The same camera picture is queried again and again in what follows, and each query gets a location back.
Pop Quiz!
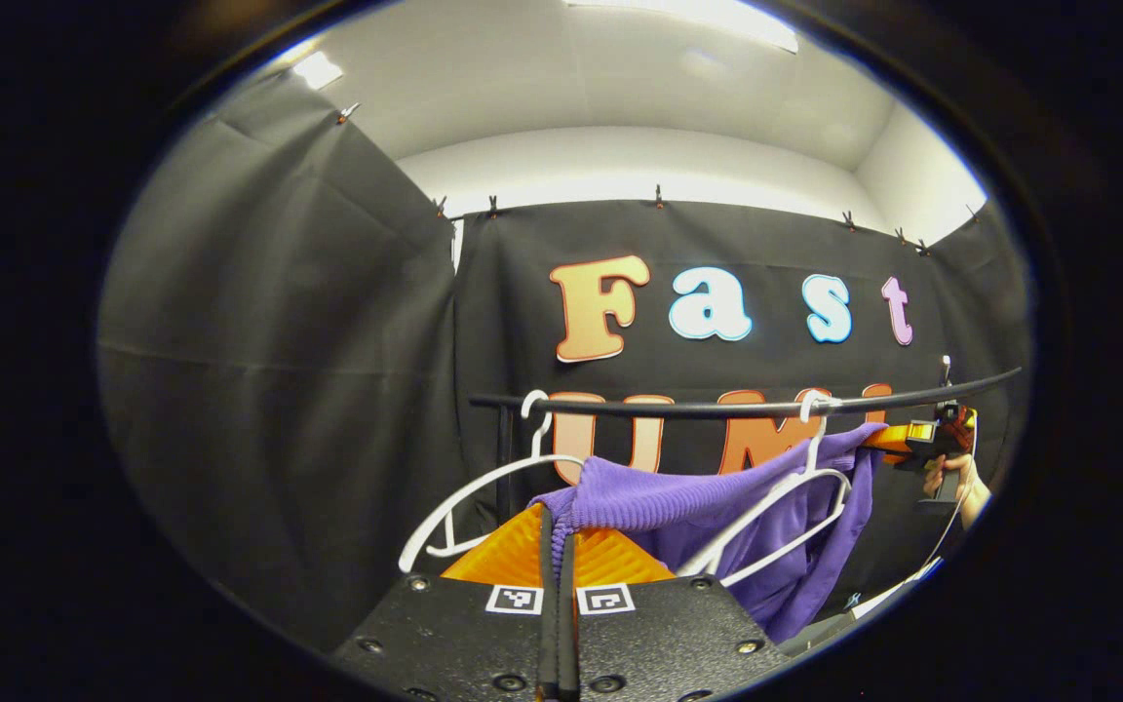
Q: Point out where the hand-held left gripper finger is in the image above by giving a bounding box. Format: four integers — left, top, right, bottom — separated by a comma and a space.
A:
332, 502, 562, 702
561, 526, 792, 702

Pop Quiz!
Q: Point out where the white clothes hanger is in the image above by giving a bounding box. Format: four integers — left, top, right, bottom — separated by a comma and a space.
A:
676, 390, 855, 588
398, 390, 587, 574

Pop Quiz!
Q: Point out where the purple ribbed cardigan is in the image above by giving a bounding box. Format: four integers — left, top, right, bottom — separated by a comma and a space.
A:
530, 421, 889, 644

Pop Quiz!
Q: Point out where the empty white clothes hanger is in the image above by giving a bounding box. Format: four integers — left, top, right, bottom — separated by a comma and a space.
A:
398, 390, 587, 574

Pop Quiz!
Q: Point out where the black clothes rack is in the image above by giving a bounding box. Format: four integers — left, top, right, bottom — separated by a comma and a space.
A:
469, 366, 1024, 532

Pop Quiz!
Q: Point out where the white flat sheet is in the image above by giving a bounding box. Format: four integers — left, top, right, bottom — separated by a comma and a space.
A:
852, 558, 945, 617

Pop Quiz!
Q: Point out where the black backdrop cloth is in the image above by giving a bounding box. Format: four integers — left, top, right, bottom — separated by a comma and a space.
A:
452, 200, 1035, 625
98, 73, 470, 649

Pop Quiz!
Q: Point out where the square ceiling light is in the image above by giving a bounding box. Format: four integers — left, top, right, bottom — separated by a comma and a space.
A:
290, 51, 345, 92

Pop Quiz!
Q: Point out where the white cable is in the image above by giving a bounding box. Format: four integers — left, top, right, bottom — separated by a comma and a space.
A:
912, 414, 982, 578

